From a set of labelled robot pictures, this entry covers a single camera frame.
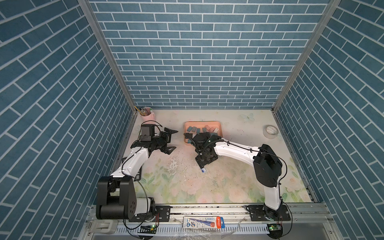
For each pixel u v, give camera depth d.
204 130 1.08
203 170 0.88
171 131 0.83
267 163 0.52
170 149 0.82
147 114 1.02
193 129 1.08
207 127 1.09
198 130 1.08
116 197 0.41
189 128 1.08
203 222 0.71
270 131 1.08
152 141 0.71
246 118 1.17
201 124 1.11
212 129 1.08
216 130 1.07
